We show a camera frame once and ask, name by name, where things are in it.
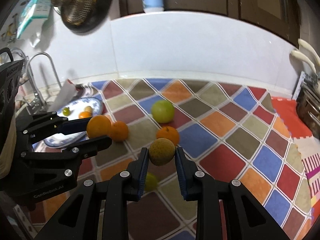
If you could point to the pull-down steel faucet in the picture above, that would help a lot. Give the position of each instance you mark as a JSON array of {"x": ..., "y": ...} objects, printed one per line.
[{"x": 18, "y": 54}]

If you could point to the colourful diamond pattern mat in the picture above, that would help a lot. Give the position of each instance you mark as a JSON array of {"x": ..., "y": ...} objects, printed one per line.
[{"x": 229, "y": 131}]

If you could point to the small green plum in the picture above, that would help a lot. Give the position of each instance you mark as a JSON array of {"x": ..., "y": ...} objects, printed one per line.
[{"x": 66, "y": 111}]

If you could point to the orange with stem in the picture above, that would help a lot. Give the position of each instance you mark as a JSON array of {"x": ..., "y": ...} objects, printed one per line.
[{"x": 169, "y": 133}]

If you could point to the white paper sheet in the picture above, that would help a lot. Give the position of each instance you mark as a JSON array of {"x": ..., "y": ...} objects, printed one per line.
[{"x": 65, "y": 95}]

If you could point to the cream handled pot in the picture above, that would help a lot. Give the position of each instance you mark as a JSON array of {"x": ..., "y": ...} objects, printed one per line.
[{"x": 306, "y": 53}]

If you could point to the teal white paper box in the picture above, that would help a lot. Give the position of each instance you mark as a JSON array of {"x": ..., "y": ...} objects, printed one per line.
[{"x": 32, "y": 18}]

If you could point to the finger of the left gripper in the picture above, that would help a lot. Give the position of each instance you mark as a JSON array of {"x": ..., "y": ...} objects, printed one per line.
[
  {"x": 86, "y": 149},
  {"x": 74, "y": 126}
]

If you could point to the speckled yellow-brown fruit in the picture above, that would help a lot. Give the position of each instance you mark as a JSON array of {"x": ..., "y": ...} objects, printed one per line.
[{"x": 161, "y": 151}]

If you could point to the small orange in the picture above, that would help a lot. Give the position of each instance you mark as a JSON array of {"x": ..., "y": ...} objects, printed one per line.
[
  {"x": 98, "y": 126},
  {"x": 84, "y": 114}
]

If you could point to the small yellow-green fruit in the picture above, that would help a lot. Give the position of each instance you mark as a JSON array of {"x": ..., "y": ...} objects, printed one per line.
[{"x": 151, "y": 182}]

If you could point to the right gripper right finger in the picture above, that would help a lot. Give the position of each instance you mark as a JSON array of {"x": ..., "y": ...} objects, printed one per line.
[{"x": 186, "y": 170}]

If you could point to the blue white porcelain plate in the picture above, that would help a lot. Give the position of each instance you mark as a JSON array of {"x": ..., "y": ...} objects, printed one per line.
[{"x": 77, "y": 106}]

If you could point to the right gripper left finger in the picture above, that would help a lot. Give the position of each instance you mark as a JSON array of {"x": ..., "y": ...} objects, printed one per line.
[{"x": 141, "y": 171}]

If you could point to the steel cooking pot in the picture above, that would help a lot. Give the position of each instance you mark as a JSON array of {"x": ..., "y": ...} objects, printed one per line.
[{"x": 308, "y": 110}]

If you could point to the dark wooden window frame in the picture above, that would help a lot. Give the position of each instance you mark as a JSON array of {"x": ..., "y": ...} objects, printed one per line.
[{"x": 280, "y": 17}]

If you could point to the large orange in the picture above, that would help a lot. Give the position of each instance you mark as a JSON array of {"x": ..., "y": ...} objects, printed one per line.
[{"x": 119, "y": 131}]

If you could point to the black frying pan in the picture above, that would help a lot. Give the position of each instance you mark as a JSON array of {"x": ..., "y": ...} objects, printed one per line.
[{"x": 82, "y": 16}]

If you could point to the small tan fruit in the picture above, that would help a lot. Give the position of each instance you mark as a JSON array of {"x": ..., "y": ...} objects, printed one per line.
[{"x": 88, "y": 109}]

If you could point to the green apple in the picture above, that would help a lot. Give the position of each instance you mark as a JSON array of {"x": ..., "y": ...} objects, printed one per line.
[{"x": 163, "y": 111}]

